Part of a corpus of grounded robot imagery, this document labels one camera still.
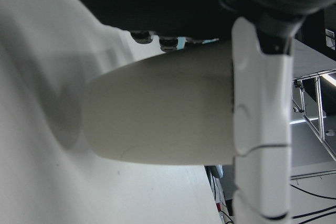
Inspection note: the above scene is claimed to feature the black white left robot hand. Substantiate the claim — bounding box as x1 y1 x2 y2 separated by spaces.
62 0 336 224

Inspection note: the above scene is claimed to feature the beige plastic cup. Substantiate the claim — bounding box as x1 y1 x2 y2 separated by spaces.
81 39 236 167

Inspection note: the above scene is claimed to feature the aluminium frame scaffold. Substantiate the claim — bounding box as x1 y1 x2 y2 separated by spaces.
291 69 336 162

